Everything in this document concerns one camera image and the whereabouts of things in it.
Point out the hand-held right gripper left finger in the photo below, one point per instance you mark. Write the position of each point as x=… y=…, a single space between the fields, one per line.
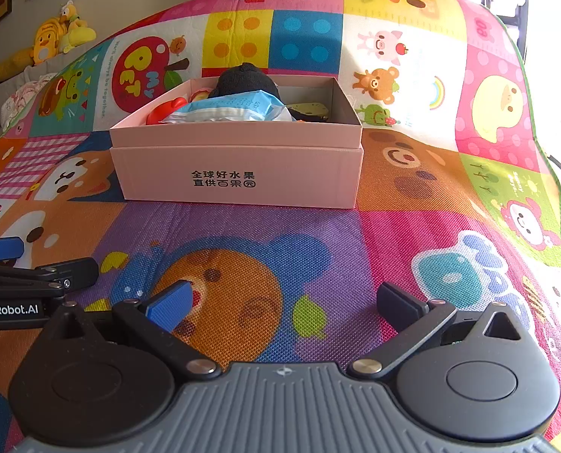
x=169 y=304

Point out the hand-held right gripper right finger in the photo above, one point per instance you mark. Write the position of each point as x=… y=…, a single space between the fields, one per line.
x=393 y=299

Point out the pink cardboard box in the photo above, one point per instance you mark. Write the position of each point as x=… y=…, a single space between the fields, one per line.
x=167 y=179

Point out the red hooded figurine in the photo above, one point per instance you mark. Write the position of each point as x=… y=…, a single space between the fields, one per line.
x=165 y=112

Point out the blue tissue packet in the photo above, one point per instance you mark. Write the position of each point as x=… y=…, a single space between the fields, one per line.
x=233 y=106

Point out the yellow cheese toy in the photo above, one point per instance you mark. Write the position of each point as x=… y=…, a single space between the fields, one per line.
x=308 y=107

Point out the black plush toy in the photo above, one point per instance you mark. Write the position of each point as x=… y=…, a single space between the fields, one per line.
x=242 y=80

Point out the colourful cartoon play mat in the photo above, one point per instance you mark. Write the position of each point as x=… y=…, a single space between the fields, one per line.
x=403 y=245

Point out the pink white cloth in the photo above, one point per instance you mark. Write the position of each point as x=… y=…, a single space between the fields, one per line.
x=23 y=94

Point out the yellow long cushion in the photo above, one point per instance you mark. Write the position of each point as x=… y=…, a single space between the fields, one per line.
x=7 y=68

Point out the yellow duck plush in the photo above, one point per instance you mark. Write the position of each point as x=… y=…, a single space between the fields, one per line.
x=47 y=42

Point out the yellow green plush toy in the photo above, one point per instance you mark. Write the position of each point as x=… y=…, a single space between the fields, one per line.
x=80 y=35

